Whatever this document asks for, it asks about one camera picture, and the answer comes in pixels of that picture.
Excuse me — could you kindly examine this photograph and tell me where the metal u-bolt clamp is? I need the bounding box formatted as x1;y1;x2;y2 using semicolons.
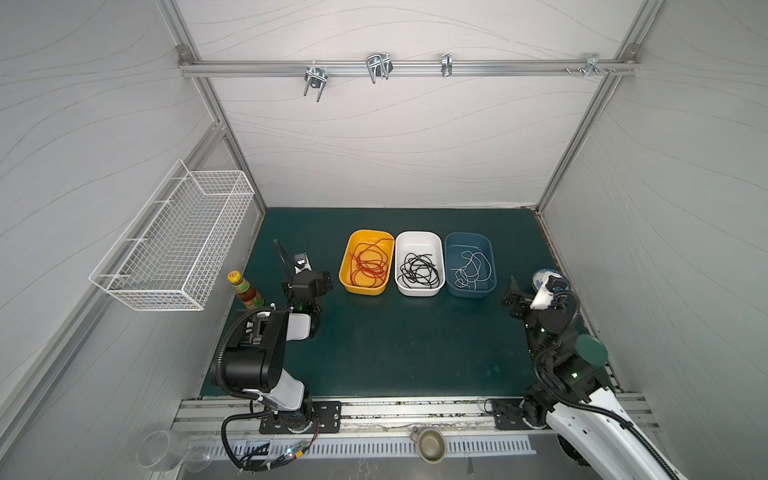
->
365;53;393;84
303;66;328;102

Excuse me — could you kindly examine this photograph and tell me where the sauce bottle yellow cap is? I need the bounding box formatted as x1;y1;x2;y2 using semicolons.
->
227;270;264;310

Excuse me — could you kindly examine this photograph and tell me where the blue white ceramic bowl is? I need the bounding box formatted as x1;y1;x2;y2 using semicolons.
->
532;269;571;293

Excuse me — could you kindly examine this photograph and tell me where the clear glass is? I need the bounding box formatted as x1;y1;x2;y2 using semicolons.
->
136;430;212;473

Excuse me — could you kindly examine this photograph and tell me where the white cable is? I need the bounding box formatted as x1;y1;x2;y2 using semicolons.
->
449;250;494;292

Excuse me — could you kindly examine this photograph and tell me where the white wire basket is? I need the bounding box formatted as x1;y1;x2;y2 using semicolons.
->
89;159;254;312

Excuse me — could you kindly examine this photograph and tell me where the right metal hook bracket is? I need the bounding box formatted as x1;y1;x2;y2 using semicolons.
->
564;54;618;78

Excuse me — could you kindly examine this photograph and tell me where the yellow plastic tray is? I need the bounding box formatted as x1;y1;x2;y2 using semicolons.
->
339;229;395;296

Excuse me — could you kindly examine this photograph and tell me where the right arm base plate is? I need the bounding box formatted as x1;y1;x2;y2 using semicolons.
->
484;397;531;431

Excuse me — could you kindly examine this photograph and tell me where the white vented cable duct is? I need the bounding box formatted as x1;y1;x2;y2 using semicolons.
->
231;434;537;460

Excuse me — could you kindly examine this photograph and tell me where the left metal u-bolt clamp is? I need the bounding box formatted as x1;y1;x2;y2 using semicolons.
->
303;66;328;102

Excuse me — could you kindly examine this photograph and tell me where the red cable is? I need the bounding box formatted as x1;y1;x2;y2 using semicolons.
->
347;238;394;284

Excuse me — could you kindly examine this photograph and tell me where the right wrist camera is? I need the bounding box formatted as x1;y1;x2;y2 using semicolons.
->
530;289;558;310

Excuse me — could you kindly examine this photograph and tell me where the olive green cup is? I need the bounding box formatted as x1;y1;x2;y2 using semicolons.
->
410;426;447;464

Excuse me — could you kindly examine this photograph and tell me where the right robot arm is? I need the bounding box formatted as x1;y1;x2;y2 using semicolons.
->
490;270;684;479

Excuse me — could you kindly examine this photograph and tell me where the black cable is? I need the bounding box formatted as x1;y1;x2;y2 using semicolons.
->
397;251;442;289

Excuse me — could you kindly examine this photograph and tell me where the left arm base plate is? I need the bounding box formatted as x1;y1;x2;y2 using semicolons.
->
259;400;342;435

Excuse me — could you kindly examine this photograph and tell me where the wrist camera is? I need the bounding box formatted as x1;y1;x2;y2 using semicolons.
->
530;289;558;310
293;253;312;274

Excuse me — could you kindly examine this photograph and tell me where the blue plastic tray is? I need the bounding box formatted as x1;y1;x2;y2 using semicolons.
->
443;232;498;299

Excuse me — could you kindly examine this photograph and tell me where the middle metal u-bolt clamp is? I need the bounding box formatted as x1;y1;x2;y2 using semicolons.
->
365;53;393;84

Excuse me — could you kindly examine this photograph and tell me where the horizontal metal rail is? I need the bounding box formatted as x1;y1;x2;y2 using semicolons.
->
179;57;641;78

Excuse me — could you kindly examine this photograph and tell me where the green lid glass jar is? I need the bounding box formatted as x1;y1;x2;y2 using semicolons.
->
574;334;608;367

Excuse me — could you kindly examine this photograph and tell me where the small metal bracket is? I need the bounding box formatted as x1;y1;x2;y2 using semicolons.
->
441;53;453;78

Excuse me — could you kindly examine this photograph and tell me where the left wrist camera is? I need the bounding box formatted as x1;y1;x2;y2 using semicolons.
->
293;253;312;274

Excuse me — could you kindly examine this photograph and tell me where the white plastic tray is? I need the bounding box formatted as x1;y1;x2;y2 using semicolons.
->
393;231;446;297

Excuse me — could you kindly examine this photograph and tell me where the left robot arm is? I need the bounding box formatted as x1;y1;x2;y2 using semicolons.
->
211;270;332;422

